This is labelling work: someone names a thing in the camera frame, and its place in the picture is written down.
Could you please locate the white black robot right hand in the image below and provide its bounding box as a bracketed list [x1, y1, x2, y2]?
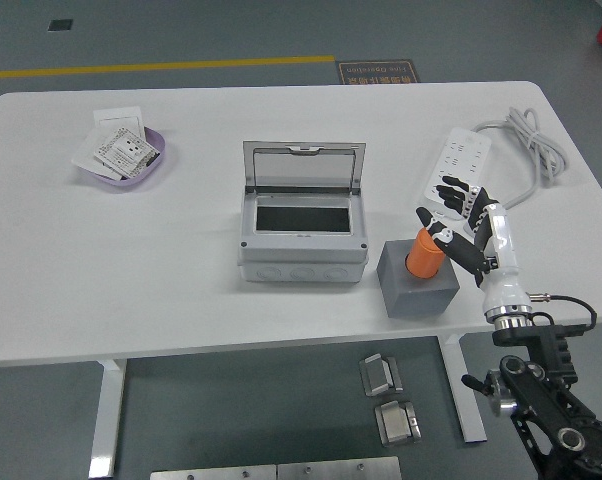
[414, 174, 532, 321]

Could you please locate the orange cylinder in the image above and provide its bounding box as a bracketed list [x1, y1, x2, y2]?
[405, 227, 450, 280]

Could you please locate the grey junction box clear lid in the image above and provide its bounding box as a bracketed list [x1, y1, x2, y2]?
[236, 140, 370, 284]

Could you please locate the grey cube with round hole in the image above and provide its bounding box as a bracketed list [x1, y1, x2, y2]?
[377, 238, 461, 319]

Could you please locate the white power strip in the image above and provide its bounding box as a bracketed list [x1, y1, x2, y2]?
[419, 126, 493, 219]

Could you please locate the white table leg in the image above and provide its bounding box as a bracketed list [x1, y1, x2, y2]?
[440, 333, 489, 444]
[87, 358, 128, 480]

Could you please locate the small metal block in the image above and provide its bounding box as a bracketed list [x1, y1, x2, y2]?
[359, 352, 405, 399]
[374, 399, 423, 448]

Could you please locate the brown floor sign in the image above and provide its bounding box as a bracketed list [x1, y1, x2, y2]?
[335, 59, 420, 85]

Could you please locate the purple plastic tray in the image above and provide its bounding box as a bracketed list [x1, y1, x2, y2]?
[78, 125, 167, 192]

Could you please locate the printed white socket panel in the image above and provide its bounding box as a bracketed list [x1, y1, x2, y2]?
[93, 127, 162, 180]

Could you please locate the plain white panel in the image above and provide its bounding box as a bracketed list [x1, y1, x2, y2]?
[71, 127, 125, 182]

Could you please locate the grey power strip cable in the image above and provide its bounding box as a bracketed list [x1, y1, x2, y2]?
[473, 106, 568, 209]

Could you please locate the metal base plate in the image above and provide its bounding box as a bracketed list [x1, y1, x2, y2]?
[149, 464, 278, 480]
[276, 455, 402, 480]

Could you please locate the white wall switch plate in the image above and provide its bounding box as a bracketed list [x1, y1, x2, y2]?
[92, 106, 146, 139]

